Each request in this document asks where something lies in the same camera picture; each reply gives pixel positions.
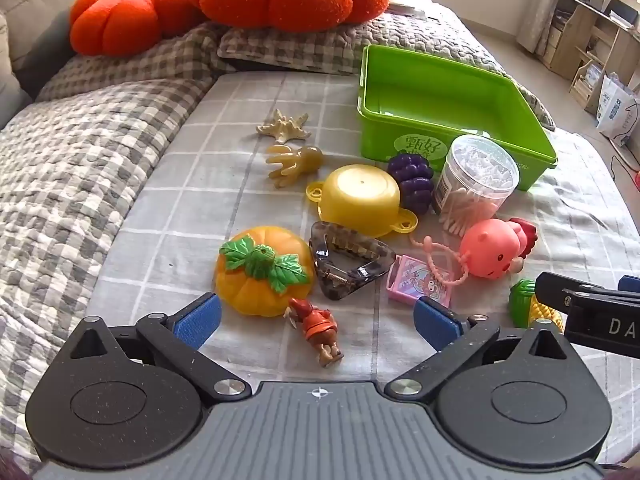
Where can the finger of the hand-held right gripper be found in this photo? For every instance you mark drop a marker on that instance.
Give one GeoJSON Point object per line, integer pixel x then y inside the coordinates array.
{"type": "Point", "coordinates": [560, 287]}
{"type": "Point", "coordinates": [630, 284]}

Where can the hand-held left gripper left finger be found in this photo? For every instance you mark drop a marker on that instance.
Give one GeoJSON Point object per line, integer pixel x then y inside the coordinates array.
{"type": "Point", "coordinates": [197, 320]}

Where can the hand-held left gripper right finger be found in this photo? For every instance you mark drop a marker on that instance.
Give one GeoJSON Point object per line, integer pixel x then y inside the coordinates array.
{"type": "Point", "coordinates": [437, 322]}

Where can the toy corn cob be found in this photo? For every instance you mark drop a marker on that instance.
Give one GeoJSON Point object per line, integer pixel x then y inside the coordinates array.
{"type": "Point", "coordinates": [525, 305]}

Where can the small pink box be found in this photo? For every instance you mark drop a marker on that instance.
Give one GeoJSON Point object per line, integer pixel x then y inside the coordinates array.
{"type": "Point", "coordinates": [415, 282]}

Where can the yellow plastic pumpkin toy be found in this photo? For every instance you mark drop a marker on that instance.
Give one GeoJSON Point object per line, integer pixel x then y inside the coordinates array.
{"type": "Point", "coordinates": [245, 290]}

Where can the pink pig toy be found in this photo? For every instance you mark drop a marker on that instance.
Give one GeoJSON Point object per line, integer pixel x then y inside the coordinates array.
{"type": "Point", "coordinates": [487, 247]}

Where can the tortoiseshell hair claw clip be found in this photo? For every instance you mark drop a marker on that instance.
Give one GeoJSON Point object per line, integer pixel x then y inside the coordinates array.
{"type": "Point", "coordinates": [325, 260]}

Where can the clear cotton swab jar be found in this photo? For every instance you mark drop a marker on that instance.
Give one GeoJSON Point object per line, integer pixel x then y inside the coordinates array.
{"type": "Point", "coordinates": [475, 185]}

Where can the purple toy grapes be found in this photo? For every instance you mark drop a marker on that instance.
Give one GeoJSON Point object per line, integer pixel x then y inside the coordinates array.
{"type": "Point", "coordinates": [412, 185]}

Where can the yellow toy pot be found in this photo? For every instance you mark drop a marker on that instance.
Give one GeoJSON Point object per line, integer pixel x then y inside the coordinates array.
{"type": "Point", "coordinates": [360, 195]}

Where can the tan rubber octopus toy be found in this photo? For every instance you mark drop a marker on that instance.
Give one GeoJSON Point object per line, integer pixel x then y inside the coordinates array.
{"type": "Point", "coordinates": [305, 157]}

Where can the green plastic bin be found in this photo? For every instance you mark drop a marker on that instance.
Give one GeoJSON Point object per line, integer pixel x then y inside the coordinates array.
{"type": "Point", "coordinates": [440, 95]}

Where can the small red-hatted figurine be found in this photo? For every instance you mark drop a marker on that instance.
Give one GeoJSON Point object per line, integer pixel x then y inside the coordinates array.
{"type": "Point", "coordinates": [317, 327]}

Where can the grey grid bed sheet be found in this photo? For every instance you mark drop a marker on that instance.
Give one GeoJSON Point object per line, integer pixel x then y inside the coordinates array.
{"type": "Point", "coordinates": [200, 185]}

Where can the white paper bag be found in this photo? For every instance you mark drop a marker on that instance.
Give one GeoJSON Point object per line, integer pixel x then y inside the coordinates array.
{"type": "Point", "coordinates": [617, 105]}

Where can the grey checked quilt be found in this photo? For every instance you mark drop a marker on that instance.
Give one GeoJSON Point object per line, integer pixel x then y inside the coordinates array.
{"type": "Point", "coordinates": [75, 160]}

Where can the beige starfish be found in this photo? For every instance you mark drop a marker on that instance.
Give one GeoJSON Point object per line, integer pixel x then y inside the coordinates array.
{"type": "Point", "coordinates": [282, 127]}

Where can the wooden shelf unit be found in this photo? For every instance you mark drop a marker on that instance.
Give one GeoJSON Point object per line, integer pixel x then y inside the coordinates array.
{"type": "Point", "coordinates": [590, 35]}

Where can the grey curtain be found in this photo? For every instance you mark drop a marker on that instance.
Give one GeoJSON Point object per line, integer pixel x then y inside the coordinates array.
{"type": "Point", "coordinates": [540, 0]}

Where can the small orange pumpkin cushion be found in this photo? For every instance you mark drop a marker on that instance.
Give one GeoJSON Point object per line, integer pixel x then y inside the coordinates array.
{"type": "Point", "coordinates": [115, 20]}

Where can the white papers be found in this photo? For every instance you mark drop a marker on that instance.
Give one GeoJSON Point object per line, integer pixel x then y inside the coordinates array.
{"type": "Point", "coordinates": [405, 6]}

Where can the grey fabric sofa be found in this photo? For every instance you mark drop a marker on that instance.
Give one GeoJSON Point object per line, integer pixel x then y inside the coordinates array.
{"type": "Point", "coordinates": [30, 5]}

